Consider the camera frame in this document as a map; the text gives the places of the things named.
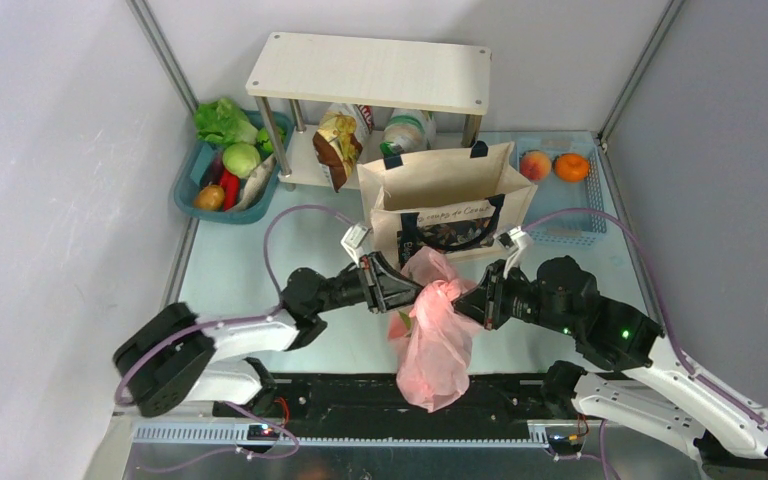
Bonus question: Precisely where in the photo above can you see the orange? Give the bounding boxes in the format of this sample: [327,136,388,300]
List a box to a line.
[553,152,590,183]

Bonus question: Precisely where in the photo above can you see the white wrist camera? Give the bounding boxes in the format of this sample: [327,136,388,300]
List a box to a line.
[340,223,372,266]
[494,225,534,279]

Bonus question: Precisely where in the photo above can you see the pink plastic grocery bag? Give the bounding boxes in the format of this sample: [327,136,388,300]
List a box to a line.
[387,247,482,413]

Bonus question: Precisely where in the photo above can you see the brown chips bag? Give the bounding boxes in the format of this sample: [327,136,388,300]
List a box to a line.
[313,103,374,192]

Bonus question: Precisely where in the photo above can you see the beige canvas tote bag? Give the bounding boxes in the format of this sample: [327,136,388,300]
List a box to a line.
[358,141,538,269]

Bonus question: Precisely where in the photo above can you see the round green cabbage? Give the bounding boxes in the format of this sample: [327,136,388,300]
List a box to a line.
[222,142,262,179]

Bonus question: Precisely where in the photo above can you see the green white snack bag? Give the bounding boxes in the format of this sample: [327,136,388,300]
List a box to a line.
[379,108,437,158]

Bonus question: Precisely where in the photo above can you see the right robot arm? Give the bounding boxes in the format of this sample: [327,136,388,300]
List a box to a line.
[453,256,768,479]

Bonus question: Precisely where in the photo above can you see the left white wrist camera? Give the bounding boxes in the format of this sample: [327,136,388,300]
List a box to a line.
[340,223,372,266]

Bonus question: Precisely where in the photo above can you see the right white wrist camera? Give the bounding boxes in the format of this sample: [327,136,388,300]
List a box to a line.
[494,225,534,279]

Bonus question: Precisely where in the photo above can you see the brown potato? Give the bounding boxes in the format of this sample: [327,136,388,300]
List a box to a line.
[193,184,225,211]

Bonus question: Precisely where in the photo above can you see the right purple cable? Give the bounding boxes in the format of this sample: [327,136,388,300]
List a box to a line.
[523,207,768,480]

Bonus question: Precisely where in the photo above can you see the teal plastic vegetable basket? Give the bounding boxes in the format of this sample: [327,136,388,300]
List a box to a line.
[172,98,279,224]

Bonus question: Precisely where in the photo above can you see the green bell pepper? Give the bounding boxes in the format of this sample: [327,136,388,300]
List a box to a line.
[254,127,274,157]

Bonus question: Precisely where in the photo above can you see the green leafy lettuce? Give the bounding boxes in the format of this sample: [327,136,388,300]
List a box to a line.
[193,97,258,146]

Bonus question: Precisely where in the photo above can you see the red chili pepper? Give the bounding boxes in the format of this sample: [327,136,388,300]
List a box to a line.
[219,169,241,211]

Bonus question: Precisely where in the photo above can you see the silver grey fish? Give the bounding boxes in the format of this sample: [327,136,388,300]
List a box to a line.
[228,154,276,212]

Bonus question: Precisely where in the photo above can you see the light blue fruit basket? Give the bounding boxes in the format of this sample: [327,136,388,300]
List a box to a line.
[512,131,607,248]

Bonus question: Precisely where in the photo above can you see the peach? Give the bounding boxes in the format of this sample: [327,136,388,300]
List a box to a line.
[519,150,552,183]

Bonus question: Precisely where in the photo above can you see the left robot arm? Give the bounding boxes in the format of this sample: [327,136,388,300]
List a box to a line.
[112,252,423,418]

